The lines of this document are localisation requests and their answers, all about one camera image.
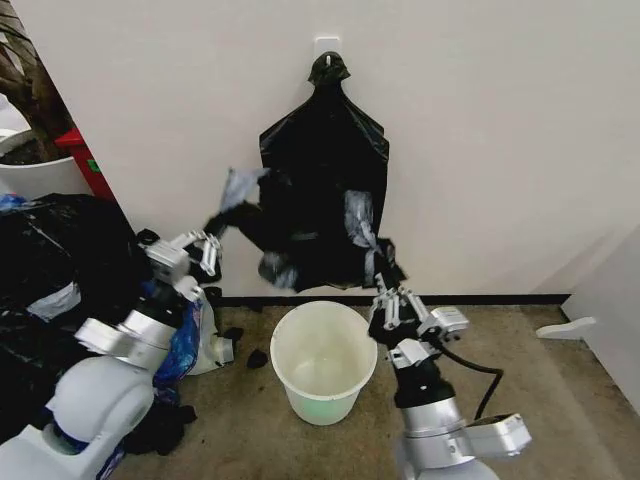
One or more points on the white plant pot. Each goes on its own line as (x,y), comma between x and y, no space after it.
(40,177)

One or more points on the white furniture foot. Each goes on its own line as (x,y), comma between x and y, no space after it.
(565,328)

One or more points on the small black scrap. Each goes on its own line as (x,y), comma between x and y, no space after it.
(233,334)
(257,359)

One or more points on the black crumpled cloth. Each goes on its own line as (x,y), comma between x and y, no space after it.
(160,430)

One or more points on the white plastic trash bin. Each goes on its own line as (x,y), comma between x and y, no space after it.
(325,400)

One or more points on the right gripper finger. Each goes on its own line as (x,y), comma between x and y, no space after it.
(386,310)
(412,310)

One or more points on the black garbage bag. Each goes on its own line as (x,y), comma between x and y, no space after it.
(325,175)

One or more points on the white wall hook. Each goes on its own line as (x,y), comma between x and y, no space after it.
(327,44)

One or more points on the pile of black garbage bags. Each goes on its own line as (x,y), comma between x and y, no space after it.
(50,240)

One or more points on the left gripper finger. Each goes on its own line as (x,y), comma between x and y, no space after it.
(211,255)
(200,235)

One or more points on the dark potted plant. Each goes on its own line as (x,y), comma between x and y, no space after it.
(35,100)

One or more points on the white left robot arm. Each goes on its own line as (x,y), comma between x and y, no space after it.
(100,395)

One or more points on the blue and white plastic bag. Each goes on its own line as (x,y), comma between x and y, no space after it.
(185,345)

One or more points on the red box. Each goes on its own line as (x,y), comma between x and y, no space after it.
(92,175)

